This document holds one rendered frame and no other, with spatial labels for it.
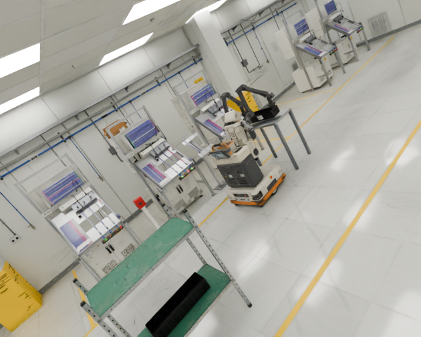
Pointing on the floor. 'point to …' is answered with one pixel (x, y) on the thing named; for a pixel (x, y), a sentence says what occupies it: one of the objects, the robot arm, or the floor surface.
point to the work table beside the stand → (280, 134)
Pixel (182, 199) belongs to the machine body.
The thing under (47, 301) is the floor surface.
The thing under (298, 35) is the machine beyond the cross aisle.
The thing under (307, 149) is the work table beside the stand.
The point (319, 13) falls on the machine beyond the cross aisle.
